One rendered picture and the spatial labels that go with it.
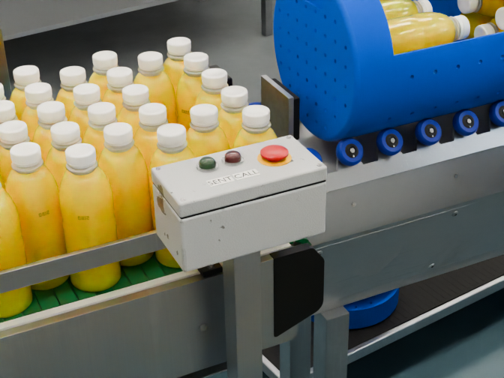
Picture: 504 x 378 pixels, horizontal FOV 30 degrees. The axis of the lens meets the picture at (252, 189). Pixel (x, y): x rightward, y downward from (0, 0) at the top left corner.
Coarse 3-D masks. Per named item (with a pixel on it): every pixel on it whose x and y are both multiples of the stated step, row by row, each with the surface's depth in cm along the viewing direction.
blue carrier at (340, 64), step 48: (288, 0) 153; (336, 0) 139; (432, 0) 173; (288, 48) 157; (336, 48) 142; (384, 48) 139; (432, 48) 143; (480, 48) 146; (336, 96) 146; (384, 96) 143; (432, 96) 148; (480, 96) 154
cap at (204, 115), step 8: (200, 104) 133; (208, 104) 132; (192, 112) 130; (200, 112) 130; (208, 112) 130; (216, 112) 131; (192, 120) 131; (200, 120) 130; (208, 120) 130; (216, 120) 131
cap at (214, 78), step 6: (204, 72) 142; (210, 72) 142; (216, 72) 142; (222, 72) 142; (204, 78) 141; (210, 78) 141; (216, 78) 140; (222, 78) 141; (204, 84) 142; (210, 84) 141; (216, 84) 141; (222, 84) 141
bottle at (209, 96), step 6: (204, 90) 142; (210, 90) 142; (216, 90) 142; (198, 96) 144; (204, 96) 142; (210, 96) 142; (216, 96) 142; (198, 102) 143; (204, 102) 142; (210, 102) 142; (216, 102) 142
